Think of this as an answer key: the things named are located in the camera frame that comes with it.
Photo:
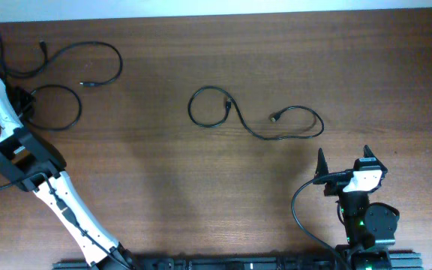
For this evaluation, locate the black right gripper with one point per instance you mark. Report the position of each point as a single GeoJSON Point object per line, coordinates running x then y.
{"type": "Point", "coordinates": [321, 169]}

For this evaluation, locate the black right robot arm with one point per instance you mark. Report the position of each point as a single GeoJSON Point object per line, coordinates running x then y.
{"type": "Point", "coordinates": [370, 227]}

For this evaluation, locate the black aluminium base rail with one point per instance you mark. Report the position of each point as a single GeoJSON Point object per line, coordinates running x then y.
{"type": "Point", "coordinates": [397, 261]}

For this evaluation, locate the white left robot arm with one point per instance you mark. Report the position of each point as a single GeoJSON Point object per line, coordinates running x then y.
{"type": "Point", "coordinates": [34, 165]}

